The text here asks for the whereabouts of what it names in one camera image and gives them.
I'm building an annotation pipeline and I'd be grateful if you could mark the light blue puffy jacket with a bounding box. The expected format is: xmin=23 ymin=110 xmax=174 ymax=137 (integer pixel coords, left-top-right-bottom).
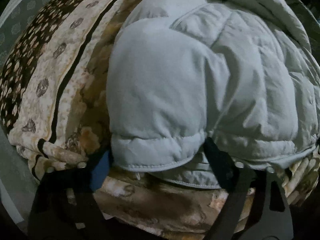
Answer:
xmin=106 ymin=0 xmax=319 ymax=189

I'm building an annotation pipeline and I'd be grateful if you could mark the beige floral patterned blanket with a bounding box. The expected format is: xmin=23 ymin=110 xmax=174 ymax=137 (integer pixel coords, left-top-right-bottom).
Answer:
xmin=1 ymin=0 xmax=319 ymax=239

